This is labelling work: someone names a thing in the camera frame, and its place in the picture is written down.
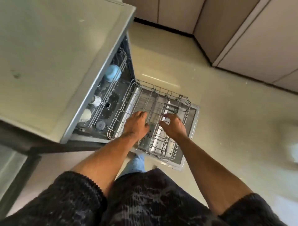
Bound grey wire cup rack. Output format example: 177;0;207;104
87;47;128;130

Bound beige cabinet doors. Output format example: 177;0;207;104
123;0;206;35

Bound person's left forearm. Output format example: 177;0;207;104
71;134;140;198

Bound person's left hand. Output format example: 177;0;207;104
123;111;150;142

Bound dark cabinet frame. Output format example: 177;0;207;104
0;121;106;220

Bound beige corner cabinet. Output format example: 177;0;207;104
193;0;298;94

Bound person's right hand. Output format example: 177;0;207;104
159;113;187;141

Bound light blue cup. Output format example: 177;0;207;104
104;64;122;82

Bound dark knitted sweater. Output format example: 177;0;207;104
0;168;288;226

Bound grey wire dish rack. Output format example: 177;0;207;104
107;79;192;162

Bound built-in dishwasher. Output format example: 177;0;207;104
60;33;137;144

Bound light blue jeans leg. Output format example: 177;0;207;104
117;154;146;178

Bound steel dishwasher door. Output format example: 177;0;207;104
129;79;201;172

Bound person's right forearm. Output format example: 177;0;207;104
173;134;253;216

